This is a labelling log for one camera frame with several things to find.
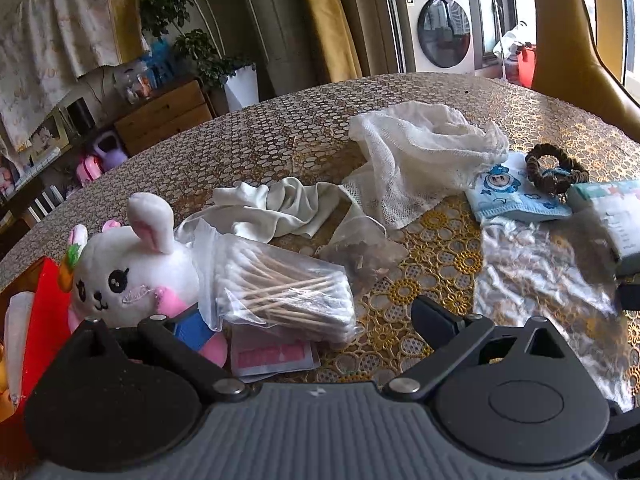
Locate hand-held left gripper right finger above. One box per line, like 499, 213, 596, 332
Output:
382, 295, 583, 403

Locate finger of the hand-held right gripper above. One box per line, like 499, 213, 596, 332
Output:
617, 282, 640, 312

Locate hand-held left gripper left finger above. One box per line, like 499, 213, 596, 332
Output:
67, 307, 249, 404

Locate white plush bunny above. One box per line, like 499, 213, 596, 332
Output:
62, 192, 228, 366

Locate red box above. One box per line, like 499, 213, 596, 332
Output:
0, 257, 76, 431

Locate blue cartoon tissue pack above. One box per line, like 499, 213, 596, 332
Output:
465, 152, 573, 223

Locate white satin cloth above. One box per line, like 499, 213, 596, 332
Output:
175, 182, 361, 248

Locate brown braided hair tie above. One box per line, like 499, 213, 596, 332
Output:
525, 143, 591, 196

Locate white mesh cloth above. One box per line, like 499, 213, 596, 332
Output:
340, 101, 511, 231

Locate pale green tissue pack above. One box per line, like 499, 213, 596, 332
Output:
567, 180, 640, 276

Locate pink card packet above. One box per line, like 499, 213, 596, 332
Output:
229, 330, 321, 378

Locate crinkled clear plastic sheet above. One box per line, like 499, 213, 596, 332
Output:
472, 212, 638, 411

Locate bag of cotton swabs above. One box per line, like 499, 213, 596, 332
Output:
192, 232, 366, 346

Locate clear sachet of dried bits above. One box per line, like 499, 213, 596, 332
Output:
320, 200, 411, 293

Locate white rolled item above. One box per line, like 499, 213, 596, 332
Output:
5, 292, 36, 406

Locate pink toy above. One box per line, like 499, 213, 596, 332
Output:
75, 155, 103, 183

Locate purple kettlebell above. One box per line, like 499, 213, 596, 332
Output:
95, 130, 132, 170

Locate white ribbed rack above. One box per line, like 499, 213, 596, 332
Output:
27, 185, 63, 216

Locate wooden drawer cabinet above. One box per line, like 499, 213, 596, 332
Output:
114, 80, 216, 156

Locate patterned lace tablecloth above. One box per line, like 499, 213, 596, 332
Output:
0, 72, 640, 461

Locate black speaker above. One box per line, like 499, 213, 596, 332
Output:
67, 97, 96, 133

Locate white planter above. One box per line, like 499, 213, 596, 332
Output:
222, 62, 260, 111

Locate red bucket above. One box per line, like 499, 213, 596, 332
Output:
515, 45, 537, 88

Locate clear plastic container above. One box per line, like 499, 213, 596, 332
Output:
114, 60, 156, 106

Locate blue bottles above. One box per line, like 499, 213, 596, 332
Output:
145, 40, 176, 78

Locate white bag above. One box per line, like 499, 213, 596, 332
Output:
492, 22, 533, 58

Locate white washing machine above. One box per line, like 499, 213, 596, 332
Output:
390, 0, 476, 75

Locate white column air conditioner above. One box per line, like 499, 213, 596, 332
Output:
235, 0, 321, 96

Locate yellow curtain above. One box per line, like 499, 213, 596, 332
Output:
297, 0, 363, 83

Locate green potted plant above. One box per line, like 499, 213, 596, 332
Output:
137, 0, 256, 88

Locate yellow fabric strip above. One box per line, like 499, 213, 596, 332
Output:
107, 0, 143, 63

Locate white patterned hanging cloth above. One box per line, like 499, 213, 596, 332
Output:
0, 0, 121, 151

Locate photo frame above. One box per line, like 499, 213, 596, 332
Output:
25, 112, 71, 153

